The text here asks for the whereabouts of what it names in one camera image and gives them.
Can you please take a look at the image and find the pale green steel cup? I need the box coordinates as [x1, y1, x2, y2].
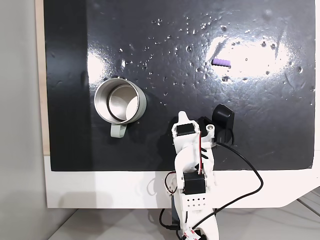
[93, 77, 148, 139]

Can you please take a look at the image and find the black glossy mat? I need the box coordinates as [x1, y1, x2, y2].
[42, 0, 317, 173]

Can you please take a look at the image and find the purple ribbed pen grip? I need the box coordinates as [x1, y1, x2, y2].
[211, 57, 231, 68]

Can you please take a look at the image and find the black camera cable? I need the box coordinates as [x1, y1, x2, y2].
[159, 141, 264, 232]

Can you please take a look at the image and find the black oval camera box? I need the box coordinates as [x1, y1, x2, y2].
[211, 104, 236, 146]

